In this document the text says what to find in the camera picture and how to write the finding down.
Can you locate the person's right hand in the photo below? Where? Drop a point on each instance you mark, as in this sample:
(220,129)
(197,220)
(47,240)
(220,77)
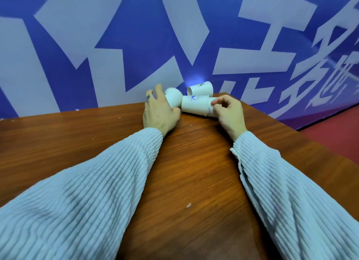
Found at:
(231,115)

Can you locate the person's left hand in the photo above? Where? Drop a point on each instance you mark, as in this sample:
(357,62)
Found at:
(158,115)

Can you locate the person's left middle finger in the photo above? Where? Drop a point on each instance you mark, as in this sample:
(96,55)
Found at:
(149,96)

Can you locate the person's left thumb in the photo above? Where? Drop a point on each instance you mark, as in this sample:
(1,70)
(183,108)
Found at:
(176,112)

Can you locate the person's right thumb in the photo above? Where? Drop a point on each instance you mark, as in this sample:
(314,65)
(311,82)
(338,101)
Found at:
(218,101)

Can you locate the white paper cup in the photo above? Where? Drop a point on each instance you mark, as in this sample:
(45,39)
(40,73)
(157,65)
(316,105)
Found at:
(174,96)
(212,108)
(200,88)
(195,105)

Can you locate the person's right forearm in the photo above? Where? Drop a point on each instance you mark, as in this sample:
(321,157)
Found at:
(289,201)

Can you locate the person's left forearm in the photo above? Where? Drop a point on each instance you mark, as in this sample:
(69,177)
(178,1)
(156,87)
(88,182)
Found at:
(84,195)

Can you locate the blue banner with white characters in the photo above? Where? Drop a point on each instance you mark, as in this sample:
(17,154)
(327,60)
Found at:
(140,44)

